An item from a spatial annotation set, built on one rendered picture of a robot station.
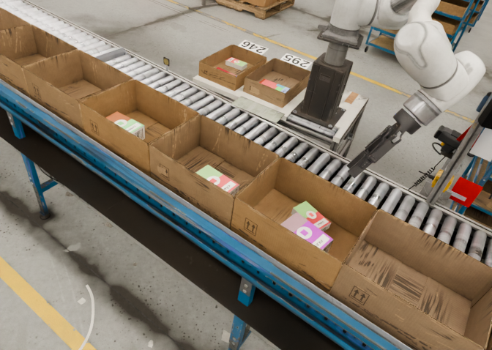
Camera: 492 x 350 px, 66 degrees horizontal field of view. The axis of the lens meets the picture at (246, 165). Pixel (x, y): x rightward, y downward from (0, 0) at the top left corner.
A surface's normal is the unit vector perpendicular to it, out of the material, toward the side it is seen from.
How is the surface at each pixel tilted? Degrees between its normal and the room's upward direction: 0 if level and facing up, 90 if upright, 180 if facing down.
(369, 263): 1
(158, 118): 89
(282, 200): 1
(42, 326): 0
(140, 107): 90
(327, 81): 90
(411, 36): 60
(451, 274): 90
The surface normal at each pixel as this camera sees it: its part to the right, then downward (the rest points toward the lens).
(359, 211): -0.59, 0.46
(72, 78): 0.81, 0.44
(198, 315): 0.12, -0.75
